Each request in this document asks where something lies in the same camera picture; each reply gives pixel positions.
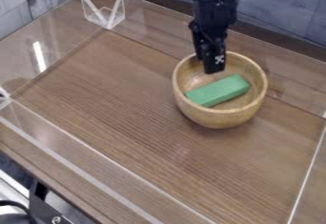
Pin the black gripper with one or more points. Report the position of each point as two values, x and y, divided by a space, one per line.
214 16

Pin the round wooden bowl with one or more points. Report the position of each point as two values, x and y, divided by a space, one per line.
233 112

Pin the clear acrylic enclosure walls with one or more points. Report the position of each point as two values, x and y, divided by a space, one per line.
97 121

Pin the green rectangular block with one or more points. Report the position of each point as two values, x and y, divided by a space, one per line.
220 91

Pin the black metal table leg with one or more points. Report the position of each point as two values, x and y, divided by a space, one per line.
42 210

